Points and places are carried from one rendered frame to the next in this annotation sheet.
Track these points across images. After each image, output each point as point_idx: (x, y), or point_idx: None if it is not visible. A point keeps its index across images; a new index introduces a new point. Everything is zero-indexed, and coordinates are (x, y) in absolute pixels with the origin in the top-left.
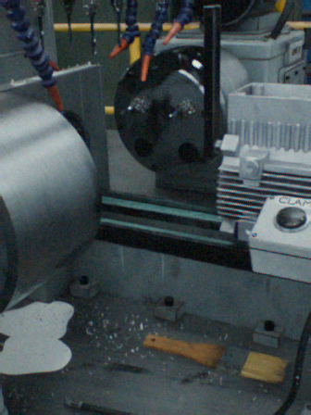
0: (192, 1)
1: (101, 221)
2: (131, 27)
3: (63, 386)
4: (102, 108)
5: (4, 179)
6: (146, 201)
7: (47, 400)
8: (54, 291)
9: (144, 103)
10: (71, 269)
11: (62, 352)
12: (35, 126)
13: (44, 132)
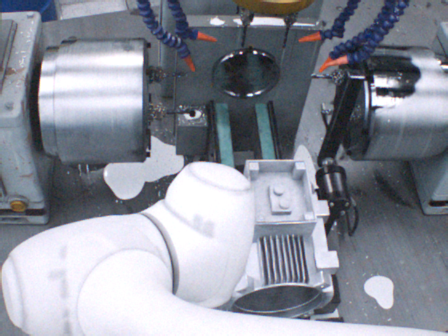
0: (370, 50)
1: (216, 141)
2: (334, 29)
3: (107, 208)
4: (312, 58)
5: (62, 119)
6: (275, 149)
7: (94, 207)
8: (182, 150)
9: (342, 79)
10: (205, 146)
11: (134, 191)
12: (112, 94)
13: (114, 101)
